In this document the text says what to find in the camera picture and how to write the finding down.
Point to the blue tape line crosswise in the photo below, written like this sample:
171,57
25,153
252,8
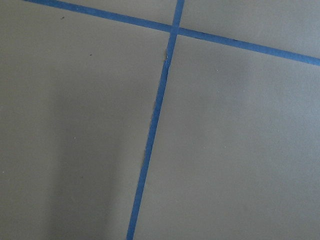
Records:
181,31

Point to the blue tape line lengthwise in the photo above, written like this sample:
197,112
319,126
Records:
155,119

